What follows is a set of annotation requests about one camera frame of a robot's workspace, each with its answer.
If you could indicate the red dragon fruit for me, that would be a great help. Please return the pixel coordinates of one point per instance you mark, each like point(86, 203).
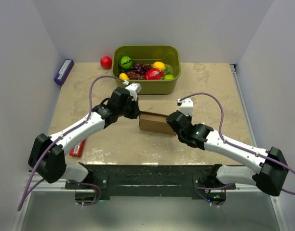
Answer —
point(154, 74)

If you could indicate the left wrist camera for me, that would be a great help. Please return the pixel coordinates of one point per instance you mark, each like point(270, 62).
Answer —
point(133, 88)

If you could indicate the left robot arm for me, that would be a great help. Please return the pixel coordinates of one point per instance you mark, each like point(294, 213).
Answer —
point(48, 153)

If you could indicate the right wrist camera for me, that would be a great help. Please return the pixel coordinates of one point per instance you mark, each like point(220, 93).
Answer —
point(186, 107)

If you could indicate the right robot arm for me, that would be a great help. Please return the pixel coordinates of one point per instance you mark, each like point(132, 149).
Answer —
point(259, 167)

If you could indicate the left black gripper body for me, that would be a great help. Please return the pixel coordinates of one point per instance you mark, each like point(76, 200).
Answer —
point(130, 110)

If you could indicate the purple grape bunch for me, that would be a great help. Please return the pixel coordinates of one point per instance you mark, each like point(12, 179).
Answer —
point(138, 71)

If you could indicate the red apple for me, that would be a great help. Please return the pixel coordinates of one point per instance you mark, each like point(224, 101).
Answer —
point(106, 62)

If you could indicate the red flat box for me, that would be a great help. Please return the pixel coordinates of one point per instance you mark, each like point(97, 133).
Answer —
point(77, 151)

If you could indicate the purple flat box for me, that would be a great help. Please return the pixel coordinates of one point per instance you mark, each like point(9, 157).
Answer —
point(63, 72)

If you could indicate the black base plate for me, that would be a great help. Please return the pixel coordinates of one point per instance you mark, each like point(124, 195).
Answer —
point(107, 181)

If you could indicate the brown cardboard box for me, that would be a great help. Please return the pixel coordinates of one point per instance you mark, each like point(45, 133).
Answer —
point(154, 122)

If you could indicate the green striped ball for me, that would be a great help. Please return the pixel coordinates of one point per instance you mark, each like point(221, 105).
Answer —
point(126, 62)

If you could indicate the small yellow fruit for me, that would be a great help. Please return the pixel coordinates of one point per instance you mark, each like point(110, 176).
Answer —
point(123, 76)

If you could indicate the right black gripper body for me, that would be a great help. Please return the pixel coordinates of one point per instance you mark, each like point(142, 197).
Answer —
point(186, 117)

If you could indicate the yellow lemon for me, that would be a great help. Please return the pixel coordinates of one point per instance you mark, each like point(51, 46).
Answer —
point(159, 65)

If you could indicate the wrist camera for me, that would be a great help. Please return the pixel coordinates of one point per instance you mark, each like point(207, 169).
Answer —
point(133, 88)
point(186, 107)

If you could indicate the green lime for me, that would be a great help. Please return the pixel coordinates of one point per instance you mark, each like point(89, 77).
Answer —
point(169, 77)

